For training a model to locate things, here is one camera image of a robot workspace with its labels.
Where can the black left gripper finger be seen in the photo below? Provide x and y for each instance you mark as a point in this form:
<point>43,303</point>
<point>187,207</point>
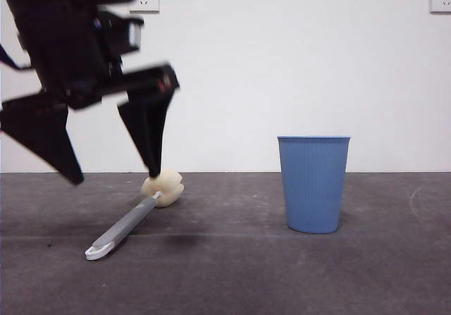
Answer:
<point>38,131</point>
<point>148,128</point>

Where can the blue ribbed plastic cup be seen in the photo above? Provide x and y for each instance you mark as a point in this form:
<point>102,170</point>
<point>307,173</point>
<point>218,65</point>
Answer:
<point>311,188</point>

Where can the pale grey left wrist camera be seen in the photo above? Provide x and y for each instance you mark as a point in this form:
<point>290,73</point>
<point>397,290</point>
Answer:
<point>134,33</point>

